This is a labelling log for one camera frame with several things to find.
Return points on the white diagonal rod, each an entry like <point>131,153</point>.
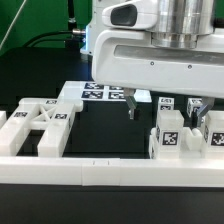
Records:
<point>12,24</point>

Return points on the white chair seat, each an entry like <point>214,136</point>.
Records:
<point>190,145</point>

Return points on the white chair back frame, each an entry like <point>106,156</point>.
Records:
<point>54,117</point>

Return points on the white U-shaped fence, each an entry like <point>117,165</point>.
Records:
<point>28,168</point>

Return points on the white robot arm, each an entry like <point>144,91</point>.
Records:
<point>171,46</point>

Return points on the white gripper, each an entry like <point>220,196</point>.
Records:
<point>171,46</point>

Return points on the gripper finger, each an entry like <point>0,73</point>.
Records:
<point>206,104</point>

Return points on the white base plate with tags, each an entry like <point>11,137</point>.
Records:
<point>90,91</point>

